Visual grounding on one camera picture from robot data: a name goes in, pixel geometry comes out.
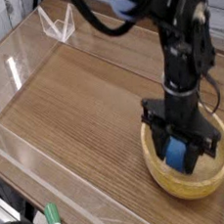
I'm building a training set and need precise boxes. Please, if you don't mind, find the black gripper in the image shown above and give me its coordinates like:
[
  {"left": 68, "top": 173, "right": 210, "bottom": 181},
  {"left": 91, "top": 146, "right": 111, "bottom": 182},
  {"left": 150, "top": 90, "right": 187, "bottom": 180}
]
[{"left": 141, "top": 93, "right": 221, "bottom": 174}]

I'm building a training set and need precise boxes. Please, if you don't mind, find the blue rectangular block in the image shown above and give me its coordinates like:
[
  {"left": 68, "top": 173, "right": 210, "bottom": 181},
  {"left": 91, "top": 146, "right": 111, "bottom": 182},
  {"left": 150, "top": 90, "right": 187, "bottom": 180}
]
[{"left": 165, "top": 137, "right": 187, "bottom": 173}]

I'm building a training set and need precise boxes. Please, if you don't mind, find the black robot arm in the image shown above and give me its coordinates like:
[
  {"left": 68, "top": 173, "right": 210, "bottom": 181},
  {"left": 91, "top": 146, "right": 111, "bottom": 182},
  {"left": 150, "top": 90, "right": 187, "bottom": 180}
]
[{"left": 110, "top": 0, "right": 221, "bottom": 174}]

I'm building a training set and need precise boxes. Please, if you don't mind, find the brown wooden bowl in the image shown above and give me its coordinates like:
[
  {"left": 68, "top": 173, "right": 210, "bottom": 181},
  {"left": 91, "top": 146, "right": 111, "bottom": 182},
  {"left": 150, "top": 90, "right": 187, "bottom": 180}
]
[{"left": 140, "top": 113, "right": 224, "bottom": 200}]

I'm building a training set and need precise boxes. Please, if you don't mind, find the green marker pen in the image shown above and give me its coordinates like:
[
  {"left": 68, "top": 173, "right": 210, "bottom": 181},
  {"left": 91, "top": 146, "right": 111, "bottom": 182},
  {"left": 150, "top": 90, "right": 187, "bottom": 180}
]
[{"left": 43, "top": 201, "right": 67, "bottom": 224}]

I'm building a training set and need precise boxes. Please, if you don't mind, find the clear acrylic corner bracket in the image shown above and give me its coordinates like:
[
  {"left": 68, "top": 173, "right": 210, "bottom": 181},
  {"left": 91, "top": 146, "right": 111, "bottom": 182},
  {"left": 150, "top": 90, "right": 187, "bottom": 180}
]
[{"left": 37, "top": 4, "right": 75, "bottom": 43}]

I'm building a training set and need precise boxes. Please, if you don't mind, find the clear acrylic tray wall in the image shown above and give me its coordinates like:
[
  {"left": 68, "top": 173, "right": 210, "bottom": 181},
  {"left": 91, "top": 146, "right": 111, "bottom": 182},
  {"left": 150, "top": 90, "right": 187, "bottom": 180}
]
[{"left": 0, "top": 123, "right": 151, "bottom": 224}]

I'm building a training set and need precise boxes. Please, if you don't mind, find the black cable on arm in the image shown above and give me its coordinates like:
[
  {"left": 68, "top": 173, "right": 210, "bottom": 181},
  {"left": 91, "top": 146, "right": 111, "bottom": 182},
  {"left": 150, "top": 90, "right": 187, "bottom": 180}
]
[{"left": 66, "top": 0, "right": 162, "bottom": 43}]

